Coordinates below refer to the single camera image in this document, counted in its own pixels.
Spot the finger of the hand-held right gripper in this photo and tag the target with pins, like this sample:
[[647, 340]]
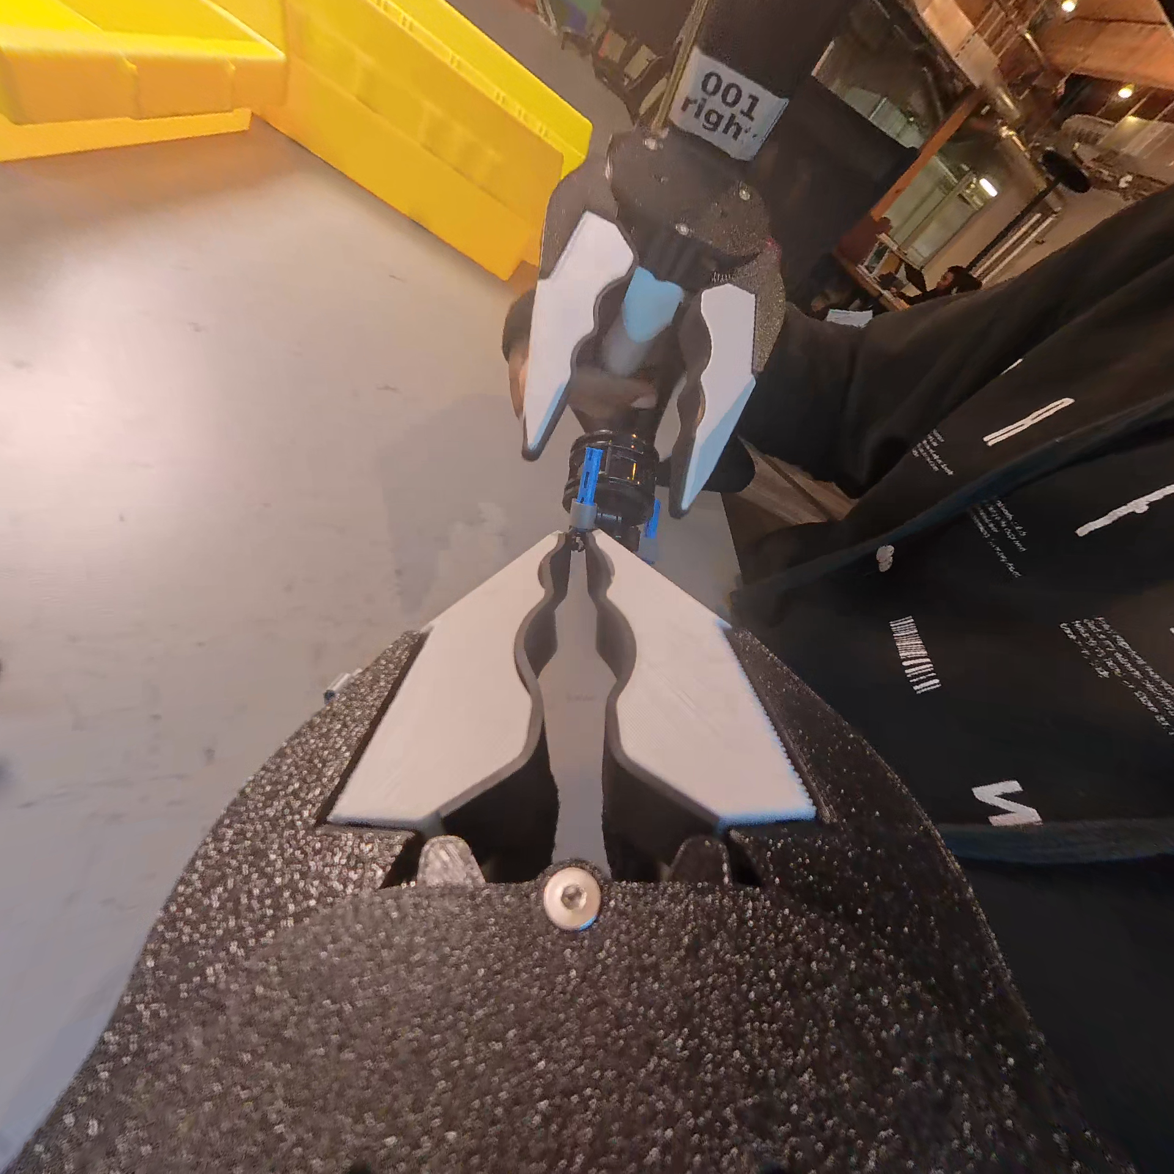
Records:
[[559, 313], [729, 366]]

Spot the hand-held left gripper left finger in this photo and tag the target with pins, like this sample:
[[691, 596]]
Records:
[[439, 726]]

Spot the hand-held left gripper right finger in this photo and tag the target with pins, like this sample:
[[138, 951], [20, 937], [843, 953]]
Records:
[[705, 726]]

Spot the black wheel brick assembly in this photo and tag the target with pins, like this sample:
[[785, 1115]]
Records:
[[623, 468]]

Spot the blue connector pin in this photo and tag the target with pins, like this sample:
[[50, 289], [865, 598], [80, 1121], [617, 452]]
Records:
[[591, 478], [655, 522]]

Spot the grey desk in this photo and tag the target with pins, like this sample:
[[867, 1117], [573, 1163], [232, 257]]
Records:
[[184, 412]]

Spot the person's right hand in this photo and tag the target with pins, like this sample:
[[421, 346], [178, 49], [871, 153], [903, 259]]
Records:
[[609, 392]]

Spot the person's black hoodie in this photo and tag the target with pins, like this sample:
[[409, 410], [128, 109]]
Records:
[[1008, 688]]

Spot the black round disc on pole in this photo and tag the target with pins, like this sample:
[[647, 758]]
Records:
[[1066, 171]]

